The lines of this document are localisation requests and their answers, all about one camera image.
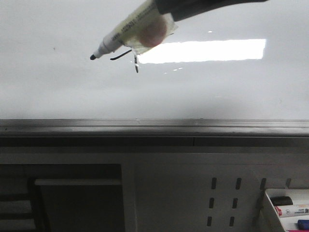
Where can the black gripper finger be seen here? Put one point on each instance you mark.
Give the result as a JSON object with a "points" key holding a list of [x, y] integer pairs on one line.
{"points": [[181, 15], [172, 6]]}

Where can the white whiteboard marker with tape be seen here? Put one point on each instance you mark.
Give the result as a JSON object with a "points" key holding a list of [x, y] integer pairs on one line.
{"points": [[144, 29]]}

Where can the white whiteboard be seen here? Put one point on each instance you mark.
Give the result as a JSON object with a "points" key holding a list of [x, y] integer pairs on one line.
{"points": [[242, 69]]}

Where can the white perforated stand panel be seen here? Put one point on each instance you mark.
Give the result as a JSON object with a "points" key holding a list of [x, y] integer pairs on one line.
{"points": [[162, 196]]}

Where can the red capped marker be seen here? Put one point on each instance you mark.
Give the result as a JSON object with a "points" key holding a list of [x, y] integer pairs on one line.
{"points": [[292, 210]]}

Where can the white metal marker tray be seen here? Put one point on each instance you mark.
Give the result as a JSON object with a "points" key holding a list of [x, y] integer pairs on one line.
{"points": [[270, 222]]}

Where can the blue capped marker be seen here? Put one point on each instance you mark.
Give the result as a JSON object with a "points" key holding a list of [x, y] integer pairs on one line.
{"points": [[303, 224]]}

